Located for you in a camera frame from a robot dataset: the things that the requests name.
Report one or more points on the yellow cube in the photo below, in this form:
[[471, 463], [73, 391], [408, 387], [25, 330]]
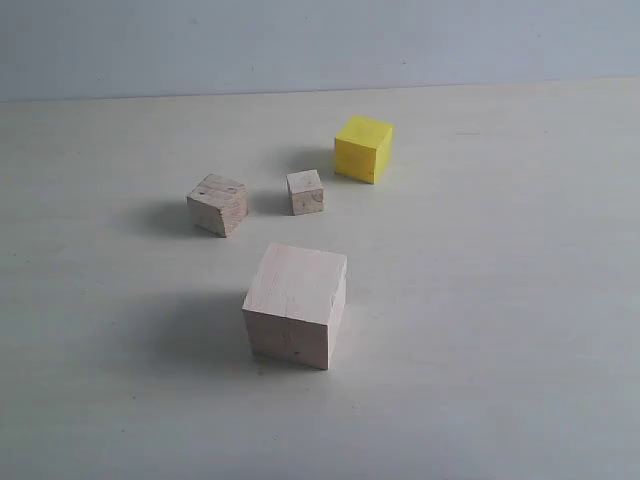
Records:
[[363, 149]]

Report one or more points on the medium wooden cube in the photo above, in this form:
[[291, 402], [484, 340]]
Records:
[[218, 204]]

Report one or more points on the large light wooden cube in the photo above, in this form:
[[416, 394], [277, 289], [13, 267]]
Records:
[[294, 306]]

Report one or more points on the small wooden cube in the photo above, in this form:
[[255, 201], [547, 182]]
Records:
[[306, 192]]

